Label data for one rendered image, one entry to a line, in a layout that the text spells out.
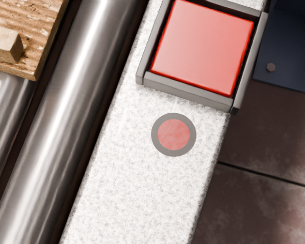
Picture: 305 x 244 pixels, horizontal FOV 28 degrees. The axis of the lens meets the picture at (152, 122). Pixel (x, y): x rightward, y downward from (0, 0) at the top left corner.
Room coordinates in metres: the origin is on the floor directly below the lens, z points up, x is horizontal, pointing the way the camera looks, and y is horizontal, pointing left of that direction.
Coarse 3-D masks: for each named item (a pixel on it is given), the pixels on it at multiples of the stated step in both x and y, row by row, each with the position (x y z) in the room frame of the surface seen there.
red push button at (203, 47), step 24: (168, 24) 0.19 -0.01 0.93; (192, 24) 0.19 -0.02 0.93; (216, 24) 0.19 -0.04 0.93; (240, 24) 0.19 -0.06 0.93; (168, 48) 0.17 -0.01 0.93; (192, 48) 0.17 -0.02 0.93; (216, 48) 0.17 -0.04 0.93; (240, 48) 0.17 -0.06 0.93; (168, 72) 0.15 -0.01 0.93; (192, 72) 0.15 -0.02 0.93; (216, 72) 0.15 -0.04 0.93
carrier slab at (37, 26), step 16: (0, 0) 0.19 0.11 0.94; (16, 0) 0.19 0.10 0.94; (32, 0) 0.19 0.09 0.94; (48, 0) 0.19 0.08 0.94; (64, 0) 0.19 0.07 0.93; (0, 16) 0.18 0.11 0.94; (16, 16) 0.18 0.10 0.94; (32, 16) 0.18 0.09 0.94; (48, 16) 0.18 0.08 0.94; (32, 32) 0.17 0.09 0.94; (48, 32) 0.17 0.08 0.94; (32, 48) 0.16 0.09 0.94; (48, 48) 0.16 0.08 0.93; (0, 64) 0.14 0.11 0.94; (16, 64) 0.14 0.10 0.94; (32, 64) 0.14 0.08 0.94; (32, 80) 0.14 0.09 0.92
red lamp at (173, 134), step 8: (168, 120) 0.12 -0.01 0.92; (176, 120) 0.12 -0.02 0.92; (160, 128) 0.11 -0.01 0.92; (168, 128) 0.11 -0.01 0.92; (176, 128) 0.11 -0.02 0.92; (184, 128) 0.11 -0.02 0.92; (160, 136) 0.11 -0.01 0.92; (168, 136) 0.11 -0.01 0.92; (176, 136) 0.11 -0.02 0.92; (184, 136) 0.11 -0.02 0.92; (168, 144) 0.10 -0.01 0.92; (176, 144) 0.10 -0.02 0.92; (184, 144) 0.10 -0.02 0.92
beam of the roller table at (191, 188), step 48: (240, 0) 0.22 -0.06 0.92; (144, 48) 0.17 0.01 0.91; (144, 96) 0.13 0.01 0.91; (96, 144) 0.10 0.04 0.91; (144, 144) 0.10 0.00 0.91; (96, 192) 0.06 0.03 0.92; (144, 192) 0.07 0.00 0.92; (192, 192) 0.07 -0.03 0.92; (96, 240) 0.03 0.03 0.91; (144, 240) 0.03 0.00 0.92; (192, 240) 0.04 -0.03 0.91
